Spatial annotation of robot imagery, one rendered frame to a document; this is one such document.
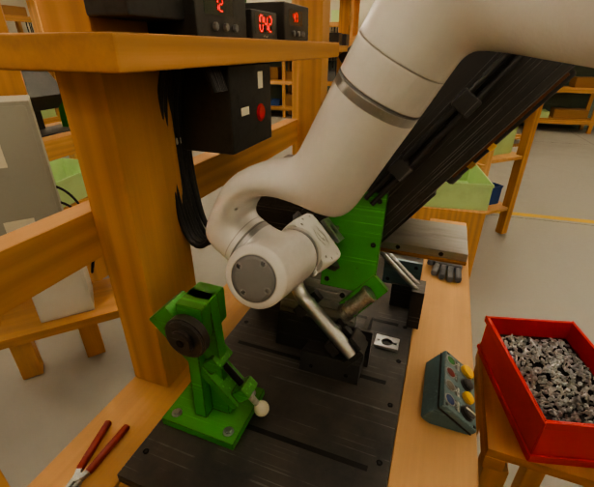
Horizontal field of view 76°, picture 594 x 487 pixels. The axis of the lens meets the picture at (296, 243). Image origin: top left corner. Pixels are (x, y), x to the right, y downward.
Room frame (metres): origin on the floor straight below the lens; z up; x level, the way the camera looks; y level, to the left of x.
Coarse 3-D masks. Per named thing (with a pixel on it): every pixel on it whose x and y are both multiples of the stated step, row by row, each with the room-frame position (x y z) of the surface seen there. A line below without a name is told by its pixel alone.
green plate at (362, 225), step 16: (368, 208) 0.70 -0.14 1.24; (384, 208) 0.69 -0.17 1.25; (336, 224) 0.71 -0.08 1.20; (352, 224) 0.70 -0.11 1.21; (368, 224) 0.69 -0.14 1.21; (352, 240) 0.69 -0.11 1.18; (368, 240) 0.68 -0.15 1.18; (352, 256) 0.68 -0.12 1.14; (368, 256) 0.67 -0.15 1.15; (336, 272) 0.68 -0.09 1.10; (352, 272) 0.67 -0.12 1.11; (368, 272) 0.66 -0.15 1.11; (352, 288) 0.66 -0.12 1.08
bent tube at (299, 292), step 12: (324, 228) 0.68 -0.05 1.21; (336, 228) 0.69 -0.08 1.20; (336, 240) 0.65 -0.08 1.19; (300, 288) 0.66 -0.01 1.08; (300, 300) 0.64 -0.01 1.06; (312, 300) 0.65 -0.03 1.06; (312, 312) 0.63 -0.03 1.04; (324, 312) 0.63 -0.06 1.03; (324, 324) 0.62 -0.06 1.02; (336, 336) 0.60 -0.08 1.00; (348, 348) 0.59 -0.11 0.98
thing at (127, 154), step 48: (48, 0) 0.59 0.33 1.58; (96, 96) 0.58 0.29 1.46; (144, 96) 0.64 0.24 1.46; (96, 144) 0.58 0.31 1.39; (144, 144) 0.62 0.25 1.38; (96, 192) 0.59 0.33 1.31; (144, 192) 0.61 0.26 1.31; (144, 240) 0.59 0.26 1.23; (144, 288) 0.57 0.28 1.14; (144, 336) 0.58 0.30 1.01; (0, 480) 0.29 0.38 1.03
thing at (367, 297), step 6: (366, 288) 0.63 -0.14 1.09; (360, 294) 0.63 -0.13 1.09; (366, 294) 0.62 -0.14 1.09; (372, 294) 0.63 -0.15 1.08; (354, 300) 0.62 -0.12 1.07; (360, 300) 0.62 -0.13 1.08; (366, 300) 0.62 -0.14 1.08; (372, 300) 0.61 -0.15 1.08; (342, 306) 0.63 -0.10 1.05; (348, 306) 0.62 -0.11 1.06; (354, 306) 0.62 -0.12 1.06; (360, 306) 0.62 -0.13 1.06; (342, 312) 0.62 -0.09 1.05; (348, 312) 0.62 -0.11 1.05; (354, 312) 0.62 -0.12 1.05; (348, 318) 0.61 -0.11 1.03
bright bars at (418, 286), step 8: (384, 256) 0.79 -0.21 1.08; (392, 256) 0.81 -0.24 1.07; (392, 264) 0.78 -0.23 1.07; (400, 264) 0.80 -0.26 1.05; (400, 272) 0.77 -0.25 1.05; (408, 272) 0.79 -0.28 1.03; (408, 280) 0.77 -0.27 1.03; (416, 280) 0.79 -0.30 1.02; (416, 288) 0.76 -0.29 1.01; (424, 288) 0.76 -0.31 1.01; (416, 296) 0.75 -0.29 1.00; (416, 304) 0.74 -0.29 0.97; (408, 312) 0.75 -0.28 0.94; (416, 312) 0.74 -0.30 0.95; (408, 320) 0.75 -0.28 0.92; (416, 320) 0.74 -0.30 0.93; (416, 328) 0.74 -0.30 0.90
